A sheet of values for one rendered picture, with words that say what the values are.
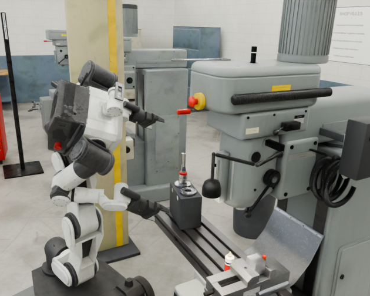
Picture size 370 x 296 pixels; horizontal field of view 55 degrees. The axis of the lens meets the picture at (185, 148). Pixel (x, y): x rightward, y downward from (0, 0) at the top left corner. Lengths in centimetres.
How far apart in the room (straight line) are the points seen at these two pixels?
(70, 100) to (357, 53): 530
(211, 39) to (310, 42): 734
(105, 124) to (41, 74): 874
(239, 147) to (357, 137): 41
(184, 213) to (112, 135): 65
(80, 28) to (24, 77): 739
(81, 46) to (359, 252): 226
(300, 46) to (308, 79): 13
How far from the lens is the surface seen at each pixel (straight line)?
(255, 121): 130
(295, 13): 148
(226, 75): 119
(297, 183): 156
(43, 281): 239
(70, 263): 217
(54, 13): 1022
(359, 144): 135
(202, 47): 865
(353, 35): 638
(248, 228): 370
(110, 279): 231
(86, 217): 192
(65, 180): 154
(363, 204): 186
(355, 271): 204
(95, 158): 142
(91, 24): 289
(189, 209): 193
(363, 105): 175
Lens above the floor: 201
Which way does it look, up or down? 19 degrees down
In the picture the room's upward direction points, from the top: 2 degrees clockwise
